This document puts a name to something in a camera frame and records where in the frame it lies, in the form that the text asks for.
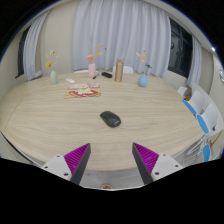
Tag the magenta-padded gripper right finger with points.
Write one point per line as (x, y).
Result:
(146, 159)

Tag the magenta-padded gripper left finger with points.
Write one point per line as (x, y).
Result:
(77, 159)

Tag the black computer mouse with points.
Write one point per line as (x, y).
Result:
(110, 119)

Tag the cartoon dog print mouse pad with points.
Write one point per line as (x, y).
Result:
(83, 90)

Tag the blue and white chairs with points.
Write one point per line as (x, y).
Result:
(208, 116)

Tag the blue vase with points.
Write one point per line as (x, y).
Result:
(142, 81)

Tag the white remote control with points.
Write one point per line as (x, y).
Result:
(70, 80)

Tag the pale green vase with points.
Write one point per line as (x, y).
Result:
(54, 78)

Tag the black and blue marker pen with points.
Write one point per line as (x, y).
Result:
(96, 76)

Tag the black rectangular box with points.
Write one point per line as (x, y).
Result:
(107, 75)

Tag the pink vase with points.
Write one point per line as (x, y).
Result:
(92, 70)

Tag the gold drink bottle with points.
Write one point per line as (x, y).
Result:
(119, 70)

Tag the dried flowers with blue bloom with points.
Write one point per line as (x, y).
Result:
(143, 59)

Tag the pink and yellow dried flowers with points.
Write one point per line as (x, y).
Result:
(90, 57)

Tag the narrow white curtain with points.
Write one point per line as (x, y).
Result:
(195, 63)
(32, 50)

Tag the dark window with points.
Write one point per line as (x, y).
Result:
(180, 50)
(21, 56)

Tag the wide white curtain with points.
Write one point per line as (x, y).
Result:
(123, 30)

